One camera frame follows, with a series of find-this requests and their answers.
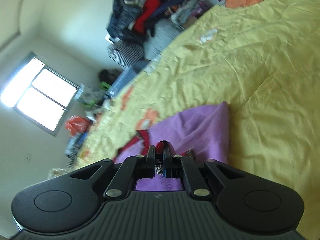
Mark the green plastic chair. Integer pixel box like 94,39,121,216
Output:
84,81,111,108

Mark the pile of dark clothes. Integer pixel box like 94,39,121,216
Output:
107,0,190,42

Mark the dark backpack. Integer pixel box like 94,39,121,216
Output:
98,69,123,85

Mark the window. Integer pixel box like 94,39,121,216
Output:
0,54,81,137

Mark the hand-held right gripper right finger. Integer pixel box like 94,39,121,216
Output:
162,146,251,198

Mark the white wrapped bundle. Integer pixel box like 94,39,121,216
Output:
143,18,186,61

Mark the houndstooth bag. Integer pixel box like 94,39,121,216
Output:
107,41,146,67

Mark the stack of folded clothes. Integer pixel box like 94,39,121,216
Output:
170,0,208,26

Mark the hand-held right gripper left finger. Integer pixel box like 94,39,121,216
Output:
69,145,157,201

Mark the purple sweater with red collar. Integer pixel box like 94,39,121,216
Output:
113,101,229,192

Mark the blue quilted cover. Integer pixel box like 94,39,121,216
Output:
110,59,152,98

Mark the red folded garment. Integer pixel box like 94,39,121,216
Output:
132,0,162,35

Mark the floral pillow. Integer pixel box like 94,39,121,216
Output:
77,84,100,103

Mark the orange plastic bag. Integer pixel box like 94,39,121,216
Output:
65,116,91,136

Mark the yellow printed blanket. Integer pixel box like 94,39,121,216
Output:
67,0,320,200

